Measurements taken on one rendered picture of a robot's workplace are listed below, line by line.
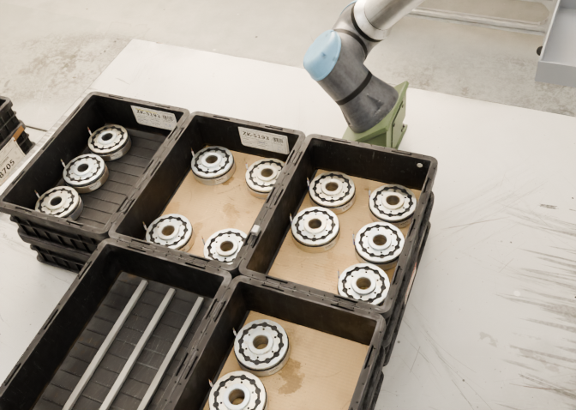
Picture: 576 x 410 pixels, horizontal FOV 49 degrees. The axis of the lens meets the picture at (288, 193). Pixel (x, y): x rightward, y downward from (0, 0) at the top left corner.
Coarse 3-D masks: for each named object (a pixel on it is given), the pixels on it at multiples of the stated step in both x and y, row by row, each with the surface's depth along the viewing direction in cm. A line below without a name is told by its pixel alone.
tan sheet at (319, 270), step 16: (368, 192) 142; (416, 192) 141; (304, 208) 141; (352, 208) 140; (368, 208) 139; (352, 224) 137; (288, 240) 136; (352, 240) 134; (288, 256) 133; (304, 256) 133; (320, 256) 132; (336, 256) 132; (352, 256) 131; (272, 272) 131; (288, 272) 131; (304, 272) 130; (320, 272) 130; (336, 272) 129; (320, 288) 127; (336, 288) 127
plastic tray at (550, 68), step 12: (564, 0) 141; (564, 12) 142; (552, 24) 133; (564, 24) 139; (552, 36) 137; (564, 36) 136; (552, 48) 134; (564, 48) 133; (540, 60) 125; (552, 60) 131; (564, 60) 131; (540, 72) 127; (552, 72) 125; (564, 72) 124; (564, 84) 126
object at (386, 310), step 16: (304, 144) 140; (352, 144) 139; (368, 144) 138; (432, 160) 133; (288, 176) 135; (432, 176) 130; (272, 208) 129; (416, 208) 125; (416, 224) 123; (256, 240) 126; (400, 256) 118; (240, 272) 120; (256, 272) 119; (400, 272) 116; (304, 288) 116; (352, 304) 113; (368, 304) 112; (384, 304) 112
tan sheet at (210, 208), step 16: (240, 160) 154; (256, 160) 153; (192, 176) 152; (240, 176) 150; (176, 192) 149; (192, 192) 148; (208, 192) 148; (224, 192) 147; (240, 192) 147; (176, 208) 146; (192, 208) 145; (208, 208) 144; (224, 208) 144; (240, 208) 143; (256, 208) 143; (192, 224) 142; (208, 224) 142; (224, 224) 141; (240, 224) 140
